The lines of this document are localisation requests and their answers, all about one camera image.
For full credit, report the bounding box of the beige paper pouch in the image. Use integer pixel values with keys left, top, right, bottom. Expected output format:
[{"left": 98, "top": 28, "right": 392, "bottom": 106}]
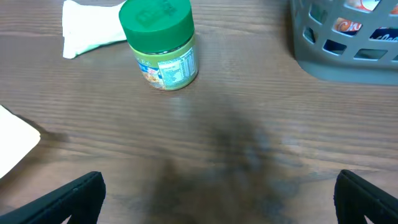
[{"left": 0, "top": 105, "right": 40, "bottom": 177}]

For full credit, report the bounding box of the green-lid jar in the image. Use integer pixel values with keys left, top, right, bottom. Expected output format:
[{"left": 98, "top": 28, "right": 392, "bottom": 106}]
[{"left": 119, "top": 0, "right": 198, "bottom": 91}]

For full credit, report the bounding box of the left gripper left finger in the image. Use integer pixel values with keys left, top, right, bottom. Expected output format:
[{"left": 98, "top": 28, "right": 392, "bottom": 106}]
[{"left": 1, "top": 171, "right": 106, "bottom": 224}]

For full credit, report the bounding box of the grey plastic basket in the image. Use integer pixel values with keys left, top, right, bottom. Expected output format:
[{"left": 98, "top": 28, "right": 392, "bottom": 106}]
[{"left": 290, "top": 0, "right": 397, "bottom": 85}]

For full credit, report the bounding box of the tissue multipack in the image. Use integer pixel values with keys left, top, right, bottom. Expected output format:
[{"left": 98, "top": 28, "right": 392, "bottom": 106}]
[{"left": 333, "top": 0, "right": 397, "bottom": 42}]

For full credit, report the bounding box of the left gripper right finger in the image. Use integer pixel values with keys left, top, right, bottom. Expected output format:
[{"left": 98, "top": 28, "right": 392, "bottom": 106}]
[{"left": 333, "top": 169, "right": 397, "bottom": 224}]

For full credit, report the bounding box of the small white-teal pouch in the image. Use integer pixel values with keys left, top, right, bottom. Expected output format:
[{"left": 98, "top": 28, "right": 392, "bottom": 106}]
[{"left": 62, "top": 0, "right": 126, "bottom": 59}]

